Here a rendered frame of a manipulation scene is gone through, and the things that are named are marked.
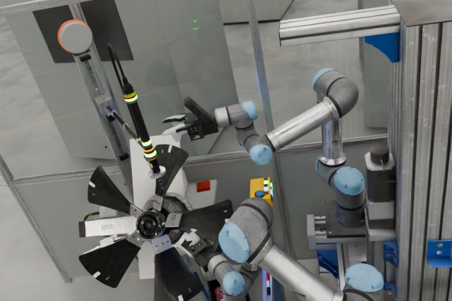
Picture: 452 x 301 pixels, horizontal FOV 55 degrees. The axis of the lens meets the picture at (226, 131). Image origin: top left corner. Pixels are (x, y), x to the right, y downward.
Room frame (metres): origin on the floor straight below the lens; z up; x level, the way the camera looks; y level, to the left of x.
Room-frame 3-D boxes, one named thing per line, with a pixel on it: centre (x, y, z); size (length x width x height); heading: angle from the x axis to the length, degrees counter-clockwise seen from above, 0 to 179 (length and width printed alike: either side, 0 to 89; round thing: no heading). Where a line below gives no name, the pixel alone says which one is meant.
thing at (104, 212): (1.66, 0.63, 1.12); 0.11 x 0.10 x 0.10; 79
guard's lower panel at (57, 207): (2.13, 0.17, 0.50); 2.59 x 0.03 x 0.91; 79
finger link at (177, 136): (1.39, 0.19, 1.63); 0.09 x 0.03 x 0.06; 111
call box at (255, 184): (1.65, -0.10, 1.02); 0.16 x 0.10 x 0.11; 169
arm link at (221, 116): (1.43, 0.00, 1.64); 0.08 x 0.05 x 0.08; 179
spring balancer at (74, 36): (2.08, 0.60, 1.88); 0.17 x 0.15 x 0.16; 79
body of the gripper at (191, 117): (1.43, 0.08, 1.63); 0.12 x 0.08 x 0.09; 89
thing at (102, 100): (2.00, 0.56, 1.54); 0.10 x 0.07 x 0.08; 24
